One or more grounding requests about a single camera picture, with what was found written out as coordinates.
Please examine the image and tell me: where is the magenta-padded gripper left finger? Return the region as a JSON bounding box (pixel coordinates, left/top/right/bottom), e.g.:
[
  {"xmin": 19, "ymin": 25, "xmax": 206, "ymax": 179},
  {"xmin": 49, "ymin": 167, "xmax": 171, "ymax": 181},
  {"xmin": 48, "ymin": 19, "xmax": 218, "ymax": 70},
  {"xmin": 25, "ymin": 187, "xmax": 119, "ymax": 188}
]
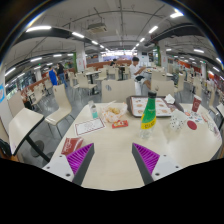
[{"xmin": 42, "ymin": 142, "xmax": 96, "ymax": 187}]

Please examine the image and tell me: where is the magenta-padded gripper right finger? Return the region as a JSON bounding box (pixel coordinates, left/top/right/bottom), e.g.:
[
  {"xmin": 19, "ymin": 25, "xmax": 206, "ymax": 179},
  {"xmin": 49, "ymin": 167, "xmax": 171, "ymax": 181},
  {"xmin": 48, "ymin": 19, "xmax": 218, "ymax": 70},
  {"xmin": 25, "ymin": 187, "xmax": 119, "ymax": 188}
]
[{"xmin": 131, "ymin": 142, "xmax": 184, "ymax": 186}]

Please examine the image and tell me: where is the green-labelled drink bottle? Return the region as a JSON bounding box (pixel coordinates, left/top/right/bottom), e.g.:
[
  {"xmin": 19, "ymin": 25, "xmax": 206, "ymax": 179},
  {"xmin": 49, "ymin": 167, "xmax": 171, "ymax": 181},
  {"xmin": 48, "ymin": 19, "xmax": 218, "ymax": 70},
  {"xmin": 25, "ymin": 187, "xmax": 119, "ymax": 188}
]
[{"xmin": 139, "ymin": 90, "xmax": 158, "ymax": 139}]

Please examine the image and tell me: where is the red paper sleeve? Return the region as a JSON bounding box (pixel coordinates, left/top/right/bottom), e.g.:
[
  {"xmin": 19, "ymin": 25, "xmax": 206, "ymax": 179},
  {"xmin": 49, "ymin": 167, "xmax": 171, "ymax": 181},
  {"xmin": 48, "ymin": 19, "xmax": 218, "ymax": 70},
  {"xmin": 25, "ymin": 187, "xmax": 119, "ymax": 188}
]
[{"xmin": 60, "ymin": 136, "xmax": 84, "ymax": 157}]

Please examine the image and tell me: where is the white red-bordered paper card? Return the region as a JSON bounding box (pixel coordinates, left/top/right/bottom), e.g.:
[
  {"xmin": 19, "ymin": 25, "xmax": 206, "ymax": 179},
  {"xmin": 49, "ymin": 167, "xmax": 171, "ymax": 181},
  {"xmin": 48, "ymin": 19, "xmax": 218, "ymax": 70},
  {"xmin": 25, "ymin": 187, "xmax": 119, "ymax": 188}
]
[{"xmin": 73, "ymin": 117, "xmax": 107, "ymax": 137}]

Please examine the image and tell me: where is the red ketchup packet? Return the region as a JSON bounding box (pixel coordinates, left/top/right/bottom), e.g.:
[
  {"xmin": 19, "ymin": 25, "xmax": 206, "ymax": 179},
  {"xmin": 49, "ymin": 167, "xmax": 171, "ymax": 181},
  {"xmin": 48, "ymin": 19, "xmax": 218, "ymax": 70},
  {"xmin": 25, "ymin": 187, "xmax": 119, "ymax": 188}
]
[{"xmin": 111, "ymin": 119, "xmax": 129, "ymax": 130}]

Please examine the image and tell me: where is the white polka-dot mug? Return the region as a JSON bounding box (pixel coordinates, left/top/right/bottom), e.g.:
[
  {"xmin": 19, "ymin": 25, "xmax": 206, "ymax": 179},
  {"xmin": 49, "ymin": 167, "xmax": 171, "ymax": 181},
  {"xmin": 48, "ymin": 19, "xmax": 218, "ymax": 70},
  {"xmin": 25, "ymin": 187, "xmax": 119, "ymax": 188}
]
[{"xmin": 168, "ymin": 109, "xmax": 189, "ymax": 132}]

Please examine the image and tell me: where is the small teal sanitizer bottle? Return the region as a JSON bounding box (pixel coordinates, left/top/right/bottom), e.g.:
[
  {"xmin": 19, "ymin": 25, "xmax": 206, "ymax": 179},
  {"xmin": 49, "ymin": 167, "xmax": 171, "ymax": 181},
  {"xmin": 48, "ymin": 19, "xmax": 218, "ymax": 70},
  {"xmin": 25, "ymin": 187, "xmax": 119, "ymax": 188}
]
[{"xmin": 87, "ymin": 100, "xmax": 100, "ymax": 120}]

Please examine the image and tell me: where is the printed paper tray liner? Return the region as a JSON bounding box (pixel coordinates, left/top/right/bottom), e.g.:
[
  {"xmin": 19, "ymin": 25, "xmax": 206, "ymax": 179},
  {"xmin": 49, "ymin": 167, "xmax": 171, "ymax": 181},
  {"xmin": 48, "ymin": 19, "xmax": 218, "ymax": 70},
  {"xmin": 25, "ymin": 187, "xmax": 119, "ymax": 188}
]
[{"xmin": 129, "ymin": 96, "xmax": 177, "ymax": 117}]

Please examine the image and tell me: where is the flat round red coaster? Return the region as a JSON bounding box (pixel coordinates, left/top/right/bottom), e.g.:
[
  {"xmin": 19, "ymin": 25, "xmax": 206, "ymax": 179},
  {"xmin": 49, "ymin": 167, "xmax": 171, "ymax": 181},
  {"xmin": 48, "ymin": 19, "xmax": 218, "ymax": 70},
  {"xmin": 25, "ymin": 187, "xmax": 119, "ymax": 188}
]
[{"xmin": 186, "ymin": 119, "xmax": 198, "ymax": 131}]

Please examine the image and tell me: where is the plastic bag of fried food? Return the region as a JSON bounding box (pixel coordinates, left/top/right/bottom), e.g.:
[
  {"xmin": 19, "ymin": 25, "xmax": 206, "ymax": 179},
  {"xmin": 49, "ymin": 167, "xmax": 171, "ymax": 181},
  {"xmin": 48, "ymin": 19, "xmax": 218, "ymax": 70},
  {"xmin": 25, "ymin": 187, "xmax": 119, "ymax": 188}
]
[{"xmin": 99, "ymin": 101, "xmax": 128, "ymax": 124}]

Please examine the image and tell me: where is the beige chair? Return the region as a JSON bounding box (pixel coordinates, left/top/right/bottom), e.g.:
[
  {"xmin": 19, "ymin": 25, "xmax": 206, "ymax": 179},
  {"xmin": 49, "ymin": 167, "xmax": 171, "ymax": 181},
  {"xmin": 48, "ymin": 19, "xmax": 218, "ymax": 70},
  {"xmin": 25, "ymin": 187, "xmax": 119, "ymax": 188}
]
[
  {"xmin": 150, "ymin": 79, "xmax": 176, "ymax": 98},
  {"xmin": 100, "ymin": 79, "xmax": 136, "ymax": 104},
  {"xmin": 44, "ymin": 83, "xmax": 76, "ymax": 138}
]

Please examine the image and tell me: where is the white crumpled napkin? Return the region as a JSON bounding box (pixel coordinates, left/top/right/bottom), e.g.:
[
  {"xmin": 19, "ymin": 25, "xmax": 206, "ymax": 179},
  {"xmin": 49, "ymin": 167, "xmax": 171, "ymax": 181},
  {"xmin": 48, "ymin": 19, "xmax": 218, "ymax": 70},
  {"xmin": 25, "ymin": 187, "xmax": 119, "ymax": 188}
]
[{"xmin": 163, "ymin": 93, "xmax": 176, "ymax": 105}]

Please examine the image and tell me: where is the colourful printed leaflet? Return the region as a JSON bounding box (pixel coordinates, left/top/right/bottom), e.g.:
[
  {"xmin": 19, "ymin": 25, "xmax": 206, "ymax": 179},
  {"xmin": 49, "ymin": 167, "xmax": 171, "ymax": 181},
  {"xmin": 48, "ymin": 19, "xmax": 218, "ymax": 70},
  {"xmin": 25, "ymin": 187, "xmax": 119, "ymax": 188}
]
[{"xmin": 182, "ymin": 110, "xmax": 208, "ymax": 131}]

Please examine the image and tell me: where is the clear plastic packet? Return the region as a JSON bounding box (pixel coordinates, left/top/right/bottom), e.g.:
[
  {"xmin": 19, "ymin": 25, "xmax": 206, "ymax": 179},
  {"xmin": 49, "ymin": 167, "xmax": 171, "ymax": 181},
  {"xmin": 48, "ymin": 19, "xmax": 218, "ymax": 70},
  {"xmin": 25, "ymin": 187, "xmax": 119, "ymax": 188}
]
[{"xmin": 203, "ymin": 114, "xmax": 221, "ymax": 138}]

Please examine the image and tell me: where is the red paper cup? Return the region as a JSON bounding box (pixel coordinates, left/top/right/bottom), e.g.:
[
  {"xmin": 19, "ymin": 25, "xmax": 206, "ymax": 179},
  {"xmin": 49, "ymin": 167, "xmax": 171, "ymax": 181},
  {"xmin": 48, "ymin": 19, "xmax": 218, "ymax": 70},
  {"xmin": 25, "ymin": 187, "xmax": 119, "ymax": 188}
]
[{"xmin": 191, "ymin": 94, "xmax": 203, "ymax": 113}]

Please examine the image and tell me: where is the group of beige chairs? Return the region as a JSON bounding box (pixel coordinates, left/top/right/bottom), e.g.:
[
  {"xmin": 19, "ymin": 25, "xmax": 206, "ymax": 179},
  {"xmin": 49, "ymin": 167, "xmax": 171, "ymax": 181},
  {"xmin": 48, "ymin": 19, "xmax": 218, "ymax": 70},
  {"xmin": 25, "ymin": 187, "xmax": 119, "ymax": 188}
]
[{"xmin": 6, "ymin": 64, "xmax": 224, "ymax": 118}]

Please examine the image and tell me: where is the ceiling air conditioner unit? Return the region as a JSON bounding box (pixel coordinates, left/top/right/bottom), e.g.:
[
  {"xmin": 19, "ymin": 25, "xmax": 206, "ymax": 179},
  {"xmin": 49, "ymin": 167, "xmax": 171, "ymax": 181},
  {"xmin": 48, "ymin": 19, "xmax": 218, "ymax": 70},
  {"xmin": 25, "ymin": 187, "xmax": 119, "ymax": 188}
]
[{"xmin": 87, "ymin": 22, "xmax": 108, "ymax": 34}]

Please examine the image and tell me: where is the group of ceiling lights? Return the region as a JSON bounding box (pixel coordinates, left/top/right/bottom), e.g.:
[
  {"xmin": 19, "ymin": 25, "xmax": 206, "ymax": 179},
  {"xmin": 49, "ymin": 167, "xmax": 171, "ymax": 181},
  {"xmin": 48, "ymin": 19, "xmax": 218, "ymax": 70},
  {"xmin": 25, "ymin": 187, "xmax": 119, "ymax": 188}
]
[{"xmin": 4, "ymin": 9, "xmax": 223, "ymax": 79}]

